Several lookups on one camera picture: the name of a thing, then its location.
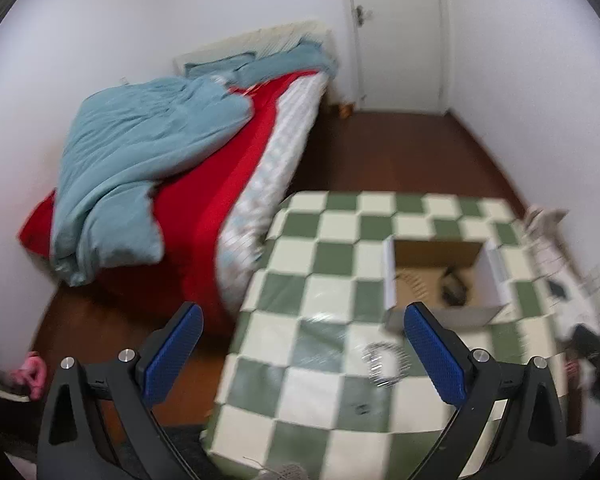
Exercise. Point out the blue pillows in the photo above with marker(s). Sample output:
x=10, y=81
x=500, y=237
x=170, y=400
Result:
x=290, y=62

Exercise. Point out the cardboard box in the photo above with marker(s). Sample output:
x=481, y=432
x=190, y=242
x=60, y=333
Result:
x=440, y=255

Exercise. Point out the white door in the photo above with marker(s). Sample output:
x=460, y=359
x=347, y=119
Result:
x=395, y=35

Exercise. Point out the orange bottle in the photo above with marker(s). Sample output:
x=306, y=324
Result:
x=346, y=109

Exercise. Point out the light blue duvet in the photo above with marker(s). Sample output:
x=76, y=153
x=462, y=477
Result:
x=130, y=160

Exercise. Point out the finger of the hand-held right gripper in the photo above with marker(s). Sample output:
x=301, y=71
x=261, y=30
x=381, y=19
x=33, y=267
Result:
x=597, y=355

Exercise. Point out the red bed sheet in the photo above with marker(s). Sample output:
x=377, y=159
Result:
x=205, y=210

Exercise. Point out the pink plastic item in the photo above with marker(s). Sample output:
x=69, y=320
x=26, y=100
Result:
x=30, y=371

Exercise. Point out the light blue pillow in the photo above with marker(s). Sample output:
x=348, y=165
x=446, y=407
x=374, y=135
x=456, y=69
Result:
x=215, y=64

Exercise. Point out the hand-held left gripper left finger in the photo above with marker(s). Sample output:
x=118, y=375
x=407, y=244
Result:
x=172, y=355

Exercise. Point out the black wristband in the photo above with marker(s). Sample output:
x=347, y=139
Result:
x=455, y=287

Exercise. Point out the grey knit cloth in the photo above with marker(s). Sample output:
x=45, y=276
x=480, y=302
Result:
x=287, y=472

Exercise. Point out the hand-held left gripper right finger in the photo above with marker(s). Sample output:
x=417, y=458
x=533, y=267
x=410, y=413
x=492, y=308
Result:
x=435, y=355

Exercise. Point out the cream headboard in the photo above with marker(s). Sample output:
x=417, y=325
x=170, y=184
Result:
x=260, y=40

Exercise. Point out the green white checkered tablecloth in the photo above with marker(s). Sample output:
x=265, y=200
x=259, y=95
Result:
x=300, y=360

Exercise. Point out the patterned white mattress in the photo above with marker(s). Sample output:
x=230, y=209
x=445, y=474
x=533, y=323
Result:
x=275, y=175

